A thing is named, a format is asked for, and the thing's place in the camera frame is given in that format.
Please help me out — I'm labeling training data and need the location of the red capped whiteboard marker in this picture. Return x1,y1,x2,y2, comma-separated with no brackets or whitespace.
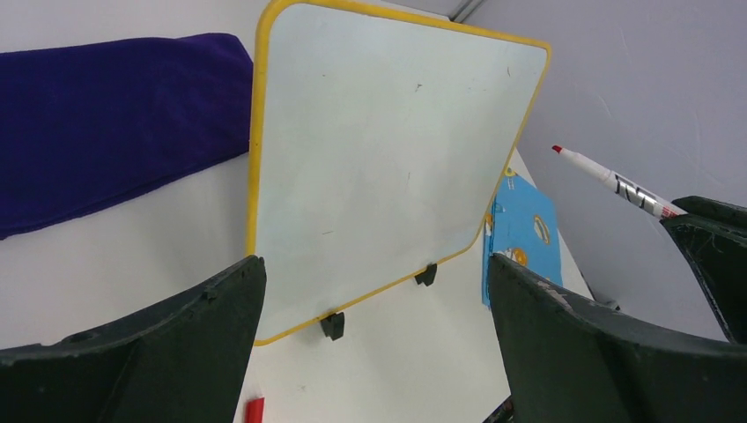
552,145,687,219

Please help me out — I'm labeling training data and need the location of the red marker cap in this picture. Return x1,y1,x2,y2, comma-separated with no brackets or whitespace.
243,397,265,423

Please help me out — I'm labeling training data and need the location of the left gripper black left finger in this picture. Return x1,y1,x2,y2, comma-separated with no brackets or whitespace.
1,256,267,422

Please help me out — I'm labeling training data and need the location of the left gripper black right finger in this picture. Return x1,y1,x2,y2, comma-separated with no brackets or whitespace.
488,255,746,422

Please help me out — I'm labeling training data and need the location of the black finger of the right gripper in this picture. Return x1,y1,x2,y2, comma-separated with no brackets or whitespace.
661,196,746,345

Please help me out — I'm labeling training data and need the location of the black right whiteboard foot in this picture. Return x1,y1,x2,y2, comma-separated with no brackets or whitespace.
414,263,438,286

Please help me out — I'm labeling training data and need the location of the black left whiteboard foot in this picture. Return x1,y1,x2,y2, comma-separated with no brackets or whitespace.
320,312,345,341

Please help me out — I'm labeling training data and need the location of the black whiteboard foot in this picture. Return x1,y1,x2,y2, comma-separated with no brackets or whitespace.
320,312,345,341
414,263,438,286

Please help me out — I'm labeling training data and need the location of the blue cartoon print cloth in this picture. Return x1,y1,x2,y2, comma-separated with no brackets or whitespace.
482,167,563,307

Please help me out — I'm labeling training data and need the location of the yellow framed whiteboard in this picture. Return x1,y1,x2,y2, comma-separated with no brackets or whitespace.
246,1,552,345

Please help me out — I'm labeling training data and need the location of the grey aluminium frame post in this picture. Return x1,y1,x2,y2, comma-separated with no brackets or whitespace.
448,0,484,23

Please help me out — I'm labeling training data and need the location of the purple cloth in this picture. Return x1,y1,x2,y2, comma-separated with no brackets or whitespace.
1,33,253,238

